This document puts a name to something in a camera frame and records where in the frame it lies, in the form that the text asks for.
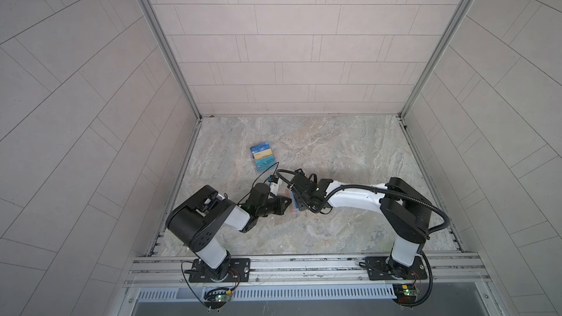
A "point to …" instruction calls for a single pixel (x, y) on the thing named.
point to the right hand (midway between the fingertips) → (301, 202)
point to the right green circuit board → (406, 294)
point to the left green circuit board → (223, 298)
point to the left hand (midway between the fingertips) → (296, 201)
